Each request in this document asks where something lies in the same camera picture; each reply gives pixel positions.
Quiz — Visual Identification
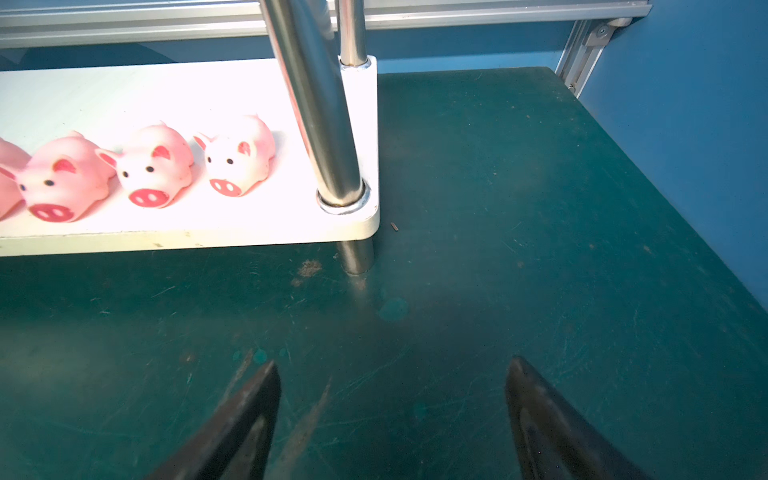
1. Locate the pink toy pig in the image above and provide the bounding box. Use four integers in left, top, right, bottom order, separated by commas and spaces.
95, 122, 194, 208
1, 139, 31, 219
1, 131, 116, 223
193, 115, 276, 197

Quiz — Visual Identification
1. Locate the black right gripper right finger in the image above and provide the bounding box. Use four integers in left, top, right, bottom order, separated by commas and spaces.
505, 356, 648, 479

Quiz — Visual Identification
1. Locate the right aluminium frame post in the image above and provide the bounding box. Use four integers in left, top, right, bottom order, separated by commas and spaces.
555, 18, 632, 98

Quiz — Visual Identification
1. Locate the white two-tier shelf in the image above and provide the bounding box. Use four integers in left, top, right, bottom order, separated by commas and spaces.
1, 1, 380, 275

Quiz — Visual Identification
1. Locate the rear aluminium crossbar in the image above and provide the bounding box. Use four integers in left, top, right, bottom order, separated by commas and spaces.
1, 0, 652, 49

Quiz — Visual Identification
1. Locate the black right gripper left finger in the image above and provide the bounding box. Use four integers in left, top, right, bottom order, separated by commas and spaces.
147, 361, 281, 479

